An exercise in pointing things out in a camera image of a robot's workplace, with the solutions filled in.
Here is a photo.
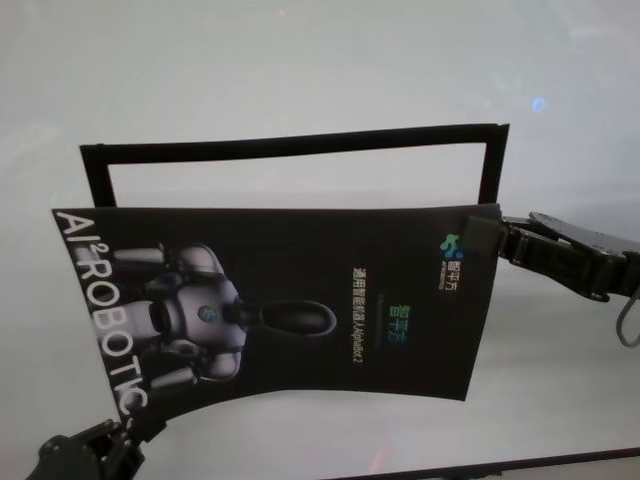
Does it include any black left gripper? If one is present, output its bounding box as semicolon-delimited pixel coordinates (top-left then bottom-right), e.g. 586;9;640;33
31;417;169;480

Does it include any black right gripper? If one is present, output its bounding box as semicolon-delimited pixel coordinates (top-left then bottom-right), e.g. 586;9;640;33
462;211;640;302

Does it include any black robot print poster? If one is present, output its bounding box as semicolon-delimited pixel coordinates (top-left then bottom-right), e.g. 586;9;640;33
51;202;501;434

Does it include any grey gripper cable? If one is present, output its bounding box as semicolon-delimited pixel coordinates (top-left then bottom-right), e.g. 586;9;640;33
616;293;640;349

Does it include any black tape frame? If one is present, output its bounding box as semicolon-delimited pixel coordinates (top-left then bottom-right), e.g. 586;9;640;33
79;122;512;209

